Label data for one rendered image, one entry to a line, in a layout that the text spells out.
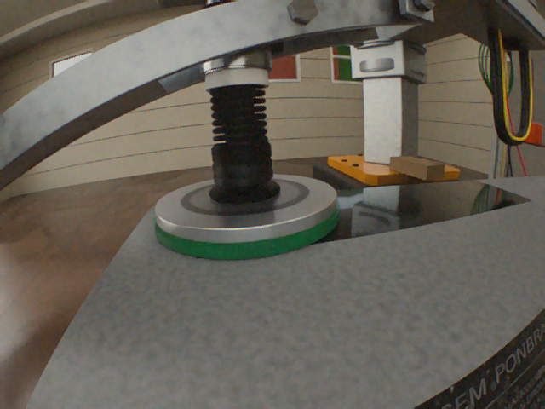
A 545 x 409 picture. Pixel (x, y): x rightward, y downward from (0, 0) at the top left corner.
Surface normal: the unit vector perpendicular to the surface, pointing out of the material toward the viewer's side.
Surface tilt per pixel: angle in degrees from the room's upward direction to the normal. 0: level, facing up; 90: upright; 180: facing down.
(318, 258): 0
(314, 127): 90
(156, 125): 90
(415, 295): 0
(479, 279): 0
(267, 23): 90
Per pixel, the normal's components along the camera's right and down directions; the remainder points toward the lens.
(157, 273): -0.05, -0.95
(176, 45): 0.28, 0.29
